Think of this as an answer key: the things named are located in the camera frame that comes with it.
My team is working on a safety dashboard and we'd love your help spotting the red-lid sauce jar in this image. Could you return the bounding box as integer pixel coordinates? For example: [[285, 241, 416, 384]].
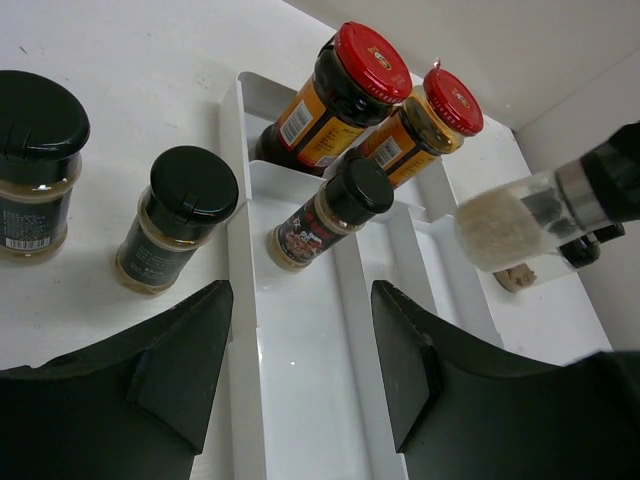
[[355, 65, 484, 188], [255, 21, 413, 177]]

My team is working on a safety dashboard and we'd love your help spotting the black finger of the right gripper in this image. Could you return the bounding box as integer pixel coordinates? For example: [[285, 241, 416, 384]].
[[580, 122, 639, 223]]

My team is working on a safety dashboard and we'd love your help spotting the black-label spice bottle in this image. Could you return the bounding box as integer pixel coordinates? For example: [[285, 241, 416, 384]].
[[1, 70, 90, 260], [114, 145, 239, 296]]

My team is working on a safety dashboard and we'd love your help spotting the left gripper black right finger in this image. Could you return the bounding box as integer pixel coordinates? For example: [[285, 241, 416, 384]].
[[371, 280, 639, 479]]

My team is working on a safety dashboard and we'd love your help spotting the clear-lid salt grinder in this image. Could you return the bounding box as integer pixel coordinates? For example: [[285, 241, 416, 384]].
[[454, 160, 615, 273]]

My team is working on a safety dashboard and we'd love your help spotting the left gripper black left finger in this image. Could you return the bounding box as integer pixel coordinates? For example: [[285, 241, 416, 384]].
[[1, 280, 234, 479]]

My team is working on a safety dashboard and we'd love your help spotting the white divided organizer tray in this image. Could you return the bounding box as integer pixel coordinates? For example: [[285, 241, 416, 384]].
[[219, 72, 610, 479]]

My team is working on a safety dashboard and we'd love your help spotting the red-label black-cap spice bottle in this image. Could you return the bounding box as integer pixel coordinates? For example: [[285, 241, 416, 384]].
[[268, 157, 394, 271]]

